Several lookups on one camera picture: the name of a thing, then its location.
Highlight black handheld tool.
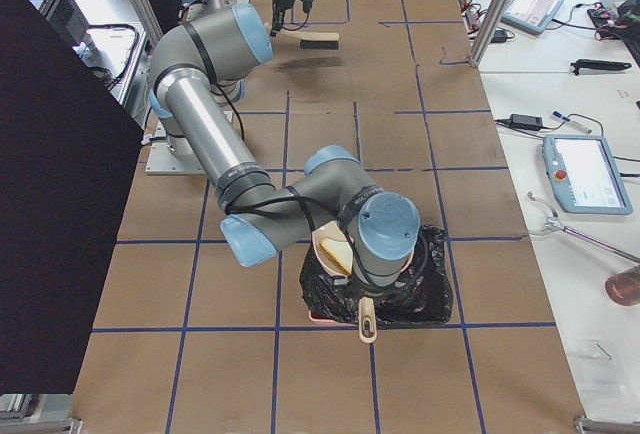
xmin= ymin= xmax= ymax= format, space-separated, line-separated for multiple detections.
xmin=570 ymin=58 xmax=632 ymax=76

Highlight pink bin under bag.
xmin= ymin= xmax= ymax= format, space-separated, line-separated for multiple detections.
xmin=308 ymin=309 xmax=357 ymax=325

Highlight near teach pendant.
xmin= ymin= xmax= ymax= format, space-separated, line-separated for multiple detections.
xmin=541 ymin=134 xmax=633 ymax=215

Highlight teach pendant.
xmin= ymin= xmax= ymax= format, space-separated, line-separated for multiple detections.
xmin=541 ymin=134 xmax=633 ymax=215
xmin=501 ymin=0 xmax=564 ymax=35

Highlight far teach pendant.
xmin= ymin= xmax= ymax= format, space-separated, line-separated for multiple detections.
xmin=501 ymin=0 xmax=564 ymax=35

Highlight aluminium frame post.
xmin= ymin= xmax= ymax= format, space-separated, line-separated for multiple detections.
xmin=467 ymin=0 xmax=509 ymax=68

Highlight large bread slice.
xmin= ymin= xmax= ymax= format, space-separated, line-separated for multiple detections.
xmin=320 ymin=238 xmax=353 ymax=275

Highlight beige hand brush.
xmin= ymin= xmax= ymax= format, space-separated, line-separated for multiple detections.
xmin=264 ymin=23 xmax=339 ymax=50

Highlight black power adapter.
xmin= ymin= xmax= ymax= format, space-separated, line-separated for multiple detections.
xmin=508 ymin=113 xmax=544 ymax=131

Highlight brown glass jar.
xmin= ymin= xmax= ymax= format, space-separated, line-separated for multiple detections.
xmin=604 ymin=266 xmax=639 ymax=306

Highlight black trash bag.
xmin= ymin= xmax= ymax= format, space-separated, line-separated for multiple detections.
xmin=299 ymin=224 xmax=453 ymax=328

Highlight metal grabber tool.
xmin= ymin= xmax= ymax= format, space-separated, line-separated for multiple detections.
xmin=526 ymin=192 xmax=639 ymax=264

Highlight black panel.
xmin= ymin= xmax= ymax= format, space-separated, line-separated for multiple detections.
xmin=1 ymin=0 xmax=141 ymax=394

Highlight beige plastic dustpan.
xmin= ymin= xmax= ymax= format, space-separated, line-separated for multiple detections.
xmin=310 ymin=220 xmax=416 ymax=345

